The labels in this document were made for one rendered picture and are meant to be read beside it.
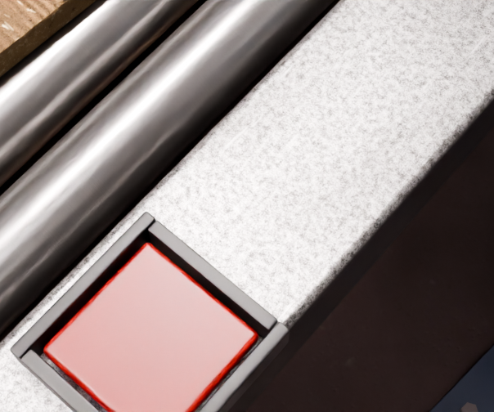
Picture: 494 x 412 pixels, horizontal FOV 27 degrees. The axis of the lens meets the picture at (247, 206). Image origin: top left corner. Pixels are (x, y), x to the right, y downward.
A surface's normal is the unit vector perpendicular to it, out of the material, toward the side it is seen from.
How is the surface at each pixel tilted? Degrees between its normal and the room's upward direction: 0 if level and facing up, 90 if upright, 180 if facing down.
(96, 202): 50
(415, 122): 0
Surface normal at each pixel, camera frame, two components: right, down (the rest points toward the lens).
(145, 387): 0.00, -0.40
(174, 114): 0.49, 0.09
